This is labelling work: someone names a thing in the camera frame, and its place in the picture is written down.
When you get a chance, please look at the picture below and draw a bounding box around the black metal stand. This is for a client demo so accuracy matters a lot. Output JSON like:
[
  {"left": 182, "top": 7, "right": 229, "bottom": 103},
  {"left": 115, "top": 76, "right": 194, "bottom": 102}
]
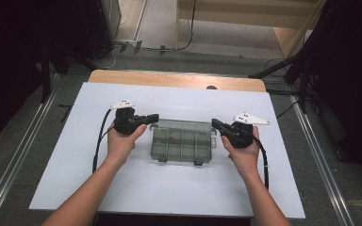
[{"left": 248, "top": 51, "right": 315, "bottom": 115}]

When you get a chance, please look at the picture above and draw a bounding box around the clear plastic compartment box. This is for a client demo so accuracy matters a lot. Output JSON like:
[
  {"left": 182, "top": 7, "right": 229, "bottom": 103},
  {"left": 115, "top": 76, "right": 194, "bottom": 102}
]
[{"left": 149, "top": 118, "right": 218, "bottom": 167}]

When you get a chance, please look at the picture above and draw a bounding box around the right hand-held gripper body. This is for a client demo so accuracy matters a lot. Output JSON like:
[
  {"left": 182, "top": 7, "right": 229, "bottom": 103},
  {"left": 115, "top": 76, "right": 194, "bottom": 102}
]
[{"left": 224, "top": 112, "right": 271, "bottom": 150}]

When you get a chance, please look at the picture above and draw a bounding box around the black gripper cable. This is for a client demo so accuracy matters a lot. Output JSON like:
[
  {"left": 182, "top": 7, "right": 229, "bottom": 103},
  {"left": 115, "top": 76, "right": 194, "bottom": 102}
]
[
  {"left": 252, "top": 135, "right": 271, "bottom": 191},
  {"left": 91, "top": 107, "right": 116, "bottom": 174}
]

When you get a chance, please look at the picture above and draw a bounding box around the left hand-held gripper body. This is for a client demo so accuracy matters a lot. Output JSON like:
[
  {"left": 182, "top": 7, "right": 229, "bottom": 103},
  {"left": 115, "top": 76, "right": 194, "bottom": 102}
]
[{"left": 109, "top": 99, "right": 143, "bottom": 136}]

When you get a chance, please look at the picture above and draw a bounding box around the black hanging cable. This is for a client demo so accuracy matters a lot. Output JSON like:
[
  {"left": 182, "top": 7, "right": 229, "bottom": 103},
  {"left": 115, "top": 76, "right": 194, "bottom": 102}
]
[{"left": 176, "top": 0, "right": 198, "bottom": 52}]

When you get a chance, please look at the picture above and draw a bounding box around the white board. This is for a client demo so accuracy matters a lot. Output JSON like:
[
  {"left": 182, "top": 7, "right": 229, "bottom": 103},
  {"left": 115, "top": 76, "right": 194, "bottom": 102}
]
[{"left": 28, "top": 82, "right": 306, "bottom": 219}]

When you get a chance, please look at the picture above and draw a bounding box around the light wooden shelf unit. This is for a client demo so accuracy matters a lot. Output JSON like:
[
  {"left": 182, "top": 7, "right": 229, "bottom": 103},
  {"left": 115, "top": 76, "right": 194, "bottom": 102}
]
[{"left": 174, "top": 0, "right": 328, "bottom": 59}]

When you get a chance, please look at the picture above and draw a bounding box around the black floor cable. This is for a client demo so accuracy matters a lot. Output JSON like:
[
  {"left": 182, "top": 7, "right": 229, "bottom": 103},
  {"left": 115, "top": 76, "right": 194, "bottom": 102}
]
[{"left": 275, "top": 101, "right": 299, "bottom": 120}]

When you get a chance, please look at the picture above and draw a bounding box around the black cabinet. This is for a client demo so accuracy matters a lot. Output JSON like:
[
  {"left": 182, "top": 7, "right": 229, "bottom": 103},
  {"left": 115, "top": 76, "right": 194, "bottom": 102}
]
[{"left": 74, "top": 0, "right": 123, "bottom": 62}]

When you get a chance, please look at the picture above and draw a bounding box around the metal floor rail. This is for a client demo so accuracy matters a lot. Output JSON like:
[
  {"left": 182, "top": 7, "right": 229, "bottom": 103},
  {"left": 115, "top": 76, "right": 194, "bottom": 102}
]
[
  {"left": 289, "top": 93, "right": 356, "bottom": 226},
  {"left": 0, "top": 74, "right": 61, "bottom": 226}
]

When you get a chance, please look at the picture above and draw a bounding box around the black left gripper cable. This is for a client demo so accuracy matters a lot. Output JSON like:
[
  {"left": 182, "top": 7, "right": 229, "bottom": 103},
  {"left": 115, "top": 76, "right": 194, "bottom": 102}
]
[{"left": 91, "top": 107, "right": 116, "bottom": 174}]

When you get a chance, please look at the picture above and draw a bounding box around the white floor cable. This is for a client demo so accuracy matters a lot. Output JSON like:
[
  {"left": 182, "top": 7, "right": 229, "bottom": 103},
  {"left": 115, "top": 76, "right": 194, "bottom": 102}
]
[{"left": 99, "top": 46, "right": 121, "bottom": 70}]

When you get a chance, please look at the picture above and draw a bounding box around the dark curtain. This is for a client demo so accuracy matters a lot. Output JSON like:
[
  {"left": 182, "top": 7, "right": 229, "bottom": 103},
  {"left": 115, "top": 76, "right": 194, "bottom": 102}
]
[{"left": 307, "top": 0, "right": 362, "bottom": 187}]

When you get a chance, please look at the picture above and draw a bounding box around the person's right hand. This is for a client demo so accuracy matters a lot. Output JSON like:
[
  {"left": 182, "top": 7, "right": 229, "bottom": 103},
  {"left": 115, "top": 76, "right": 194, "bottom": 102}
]
[{"left": 221, "top": 125, "right": 261, "bottom": 180}]

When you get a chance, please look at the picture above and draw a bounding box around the person's left hand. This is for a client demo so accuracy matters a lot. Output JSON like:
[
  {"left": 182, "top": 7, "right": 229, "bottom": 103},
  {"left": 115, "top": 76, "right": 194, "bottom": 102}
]
[{"left": 107, "top": 121, "right": 148, "bottom": 166}]

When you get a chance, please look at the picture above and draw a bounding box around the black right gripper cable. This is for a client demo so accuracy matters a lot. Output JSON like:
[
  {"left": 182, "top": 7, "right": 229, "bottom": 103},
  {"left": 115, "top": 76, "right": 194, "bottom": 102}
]
[{"left": 252, "top": 135, "right": 271, "bottom": 191}]

